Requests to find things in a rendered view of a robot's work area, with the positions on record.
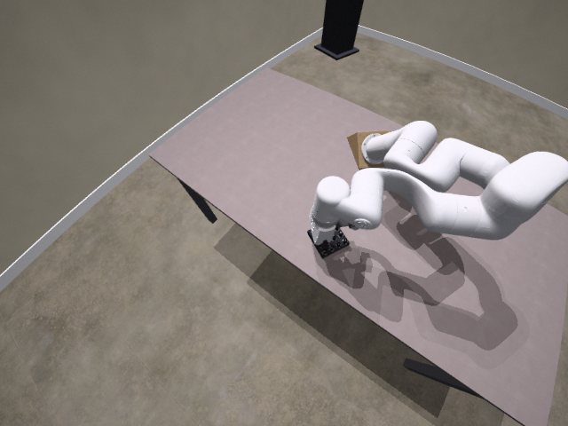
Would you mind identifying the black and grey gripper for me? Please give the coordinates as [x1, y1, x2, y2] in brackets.
[309, 209, 335, 249]

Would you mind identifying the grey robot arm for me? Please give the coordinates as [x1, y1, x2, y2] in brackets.
[312, 121, 568, 241]

